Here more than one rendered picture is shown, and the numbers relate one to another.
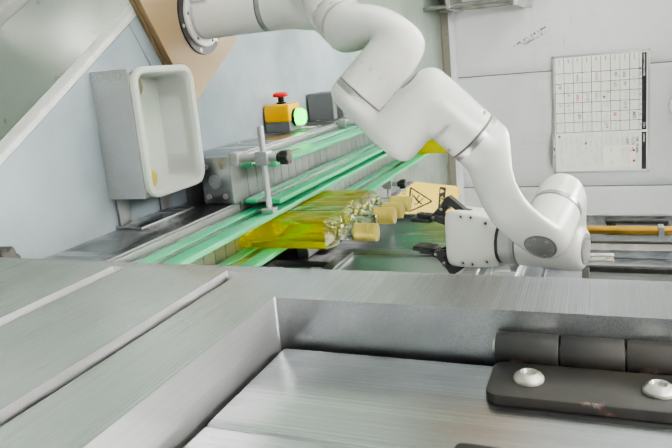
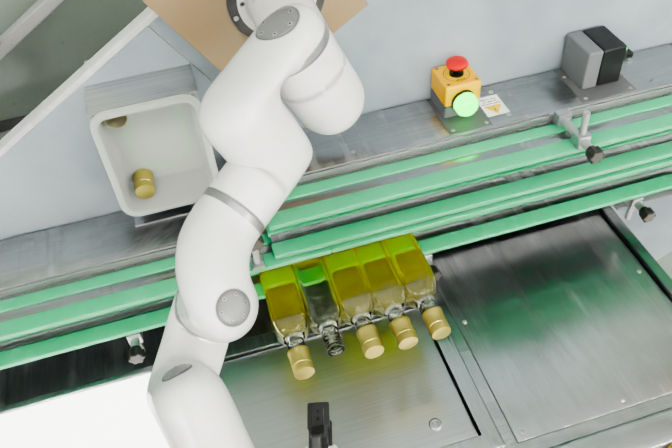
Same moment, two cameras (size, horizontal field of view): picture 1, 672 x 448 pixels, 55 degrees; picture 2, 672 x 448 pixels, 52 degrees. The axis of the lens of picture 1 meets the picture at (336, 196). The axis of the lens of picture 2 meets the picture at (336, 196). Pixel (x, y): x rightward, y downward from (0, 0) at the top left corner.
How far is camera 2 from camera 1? 126 cm
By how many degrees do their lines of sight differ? 57
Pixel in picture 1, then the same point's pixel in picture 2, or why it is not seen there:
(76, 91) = (68, 105)
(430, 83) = (157, 410)
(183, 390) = not seen: outside the picture
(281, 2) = not seen: hidden behind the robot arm
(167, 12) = (205, 8)
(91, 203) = (98, 189)
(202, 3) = (252, 2)
